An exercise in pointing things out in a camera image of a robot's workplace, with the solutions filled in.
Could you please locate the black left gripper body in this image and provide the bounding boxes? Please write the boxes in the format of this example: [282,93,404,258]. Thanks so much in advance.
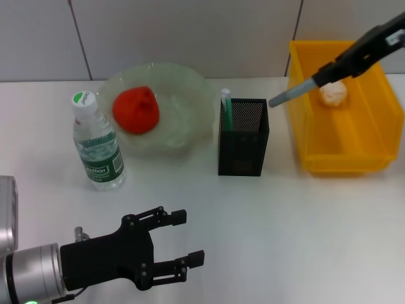
[59,213,156,291]

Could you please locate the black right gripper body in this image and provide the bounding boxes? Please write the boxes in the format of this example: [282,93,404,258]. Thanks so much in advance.
[339,11,405,63]

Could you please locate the white paper ball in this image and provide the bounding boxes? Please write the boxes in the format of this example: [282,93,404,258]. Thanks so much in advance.
[318,80,348,108]

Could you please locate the grey marker pen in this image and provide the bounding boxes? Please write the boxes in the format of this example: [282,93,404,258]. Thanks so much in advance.
[268,79,318,108]

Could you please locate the clear green-label water bottle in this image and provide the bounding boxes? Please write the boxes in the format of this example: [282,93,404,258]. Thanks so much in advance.
[70,90,127,192]

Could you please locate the red tomato-shaped object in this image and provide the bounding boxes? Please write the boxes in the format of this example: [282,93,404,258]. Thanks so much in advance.
[112,85,160,136]

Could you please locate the black mesh pen holder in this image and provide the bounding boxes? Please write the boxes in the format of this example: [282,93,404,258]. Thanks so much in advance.
[218,98,271,177]

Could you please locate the green glass fruit plate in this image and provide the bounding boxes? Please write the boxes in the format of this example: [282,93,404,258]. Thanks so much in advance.
[96,61,216,160]

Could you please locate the left wrist silver plug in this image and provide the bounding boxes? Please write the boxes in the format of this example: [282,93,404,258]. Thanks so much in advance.
[73,225,90,244]

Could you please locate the yellow plastic bin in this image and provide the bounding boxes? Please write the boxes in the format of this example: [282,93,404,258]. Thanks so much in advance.
[288,39,405,177]

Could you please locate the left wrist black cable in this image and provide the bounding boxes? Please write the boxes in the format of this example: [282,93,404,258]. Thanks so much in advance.
[53,284,87,302]

